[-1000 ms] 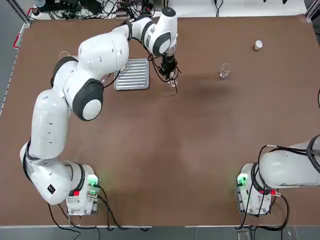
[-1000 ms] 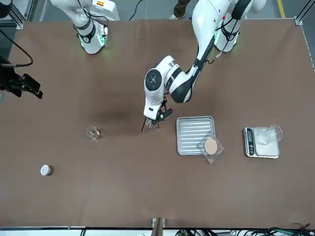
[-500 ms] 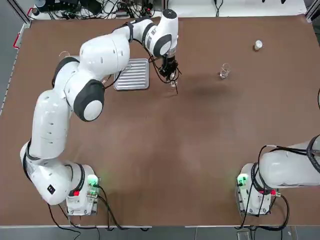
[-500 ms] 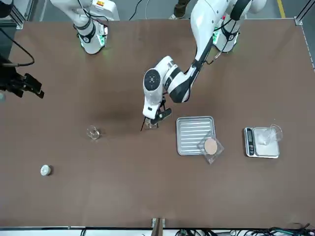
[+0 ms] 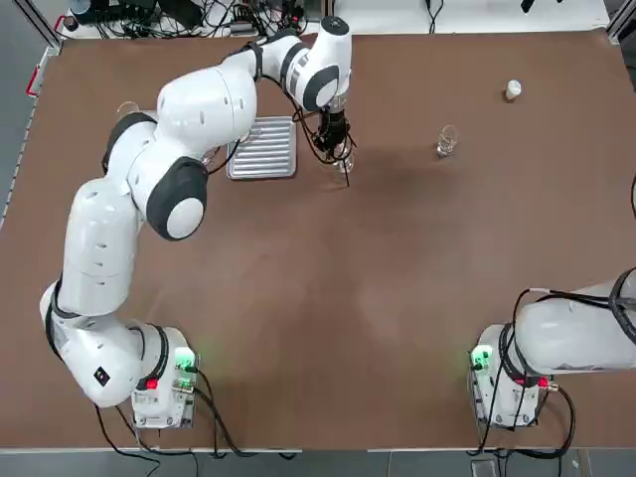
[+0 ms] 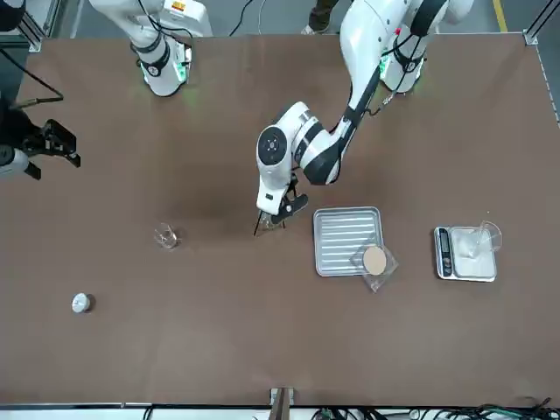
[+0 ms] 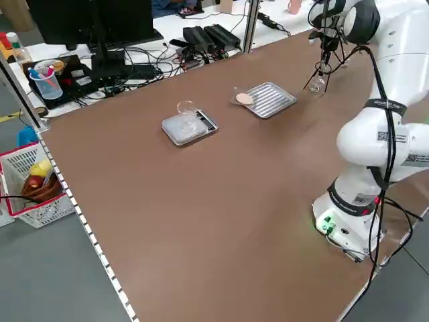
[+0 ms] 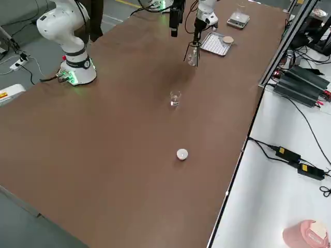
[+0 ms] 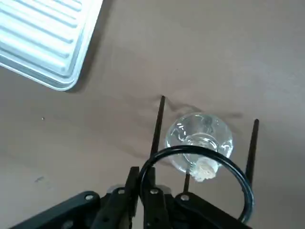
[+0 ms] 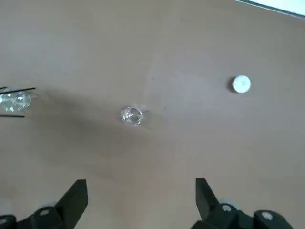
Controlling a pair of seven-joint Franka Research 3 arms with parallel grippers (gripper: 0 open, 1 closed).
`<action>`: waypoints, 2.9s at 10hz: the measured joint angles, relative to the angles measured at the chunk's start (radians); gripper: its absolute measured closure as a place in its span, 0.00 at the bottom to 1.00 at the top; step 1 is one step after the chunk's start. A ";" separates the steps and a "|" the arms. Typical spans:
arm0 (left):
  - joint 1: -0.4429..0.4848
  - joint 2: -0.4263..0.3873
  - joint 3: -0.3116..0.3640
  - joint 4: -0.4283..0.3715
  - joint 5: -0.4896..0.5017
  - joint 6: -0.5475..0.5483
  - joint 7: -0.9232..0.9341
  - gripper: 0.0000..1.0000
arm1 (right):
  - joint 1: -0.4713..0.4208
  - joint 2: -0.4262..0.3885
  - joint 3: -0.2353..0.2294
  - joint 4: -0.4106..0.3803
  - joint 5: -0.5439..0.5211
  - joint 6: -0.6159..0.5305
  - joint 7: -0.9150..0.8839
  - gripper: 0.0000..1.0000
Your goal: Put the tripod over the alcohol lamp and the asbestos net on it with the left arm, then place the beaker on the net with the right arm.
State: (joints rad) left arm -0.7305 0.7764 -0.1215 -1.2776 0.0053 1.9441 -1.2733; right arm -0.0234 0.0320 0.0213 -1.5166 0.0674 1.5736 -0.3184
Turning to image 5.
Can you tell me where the ribbed metal tray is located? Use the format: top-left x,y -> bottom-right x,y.
226,116 -> 299,180

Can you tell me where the small glass beaker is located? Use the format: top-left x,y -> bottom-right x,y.
435,124 -> 459,159

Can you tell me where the glass alcohol lamp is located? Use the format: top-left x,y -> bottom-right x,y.
330,146 -> 356,174

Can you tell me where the aluminium frame post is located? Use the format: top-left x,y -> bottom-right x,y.
320,0 -> 336,44

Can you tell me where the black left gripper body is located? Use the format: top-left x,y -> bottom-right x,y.
319,106 -> 351,138

